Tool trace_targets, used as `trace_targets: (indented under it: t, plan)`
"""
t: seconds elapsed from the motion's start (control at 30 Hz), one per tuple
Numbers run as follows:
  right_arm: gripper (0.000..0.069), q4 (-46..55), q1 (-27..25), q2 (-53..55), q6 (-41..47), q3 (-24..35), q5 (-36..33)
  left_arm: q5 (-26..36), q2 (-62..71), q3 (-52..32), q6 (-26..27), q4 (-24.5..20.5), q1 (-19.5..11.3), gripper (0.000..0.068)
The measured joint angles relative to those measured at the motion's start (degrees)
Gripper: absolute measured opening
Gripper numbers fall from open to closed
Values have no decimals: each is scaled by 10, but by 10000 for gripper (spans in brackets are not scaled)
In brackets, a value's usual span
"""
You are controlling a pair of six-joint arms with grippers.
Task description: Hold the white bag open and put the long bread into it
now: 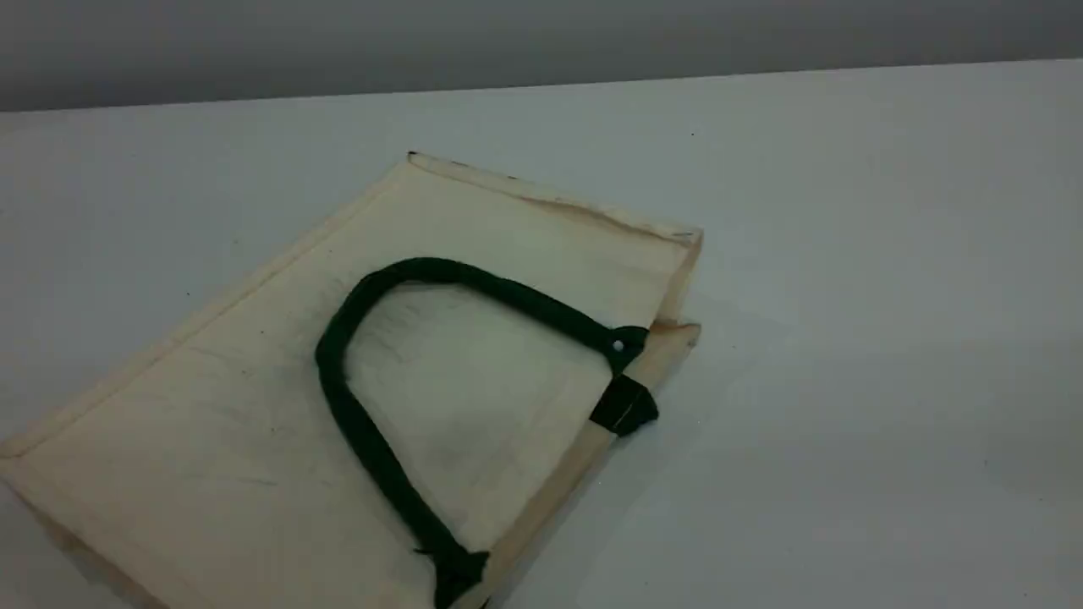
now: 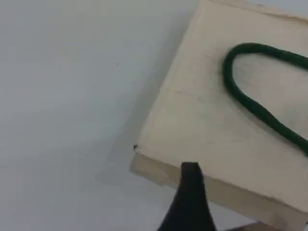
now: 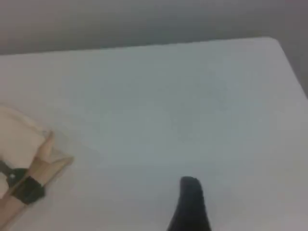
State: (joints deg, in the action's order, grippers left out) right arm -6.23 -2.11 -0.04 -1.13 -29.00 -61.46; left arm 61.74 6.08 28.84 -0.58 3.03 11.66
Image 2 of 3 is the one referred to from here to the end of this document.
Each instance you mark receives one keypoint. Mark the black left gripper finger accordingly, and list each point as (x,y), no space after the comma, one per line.
(190,204)

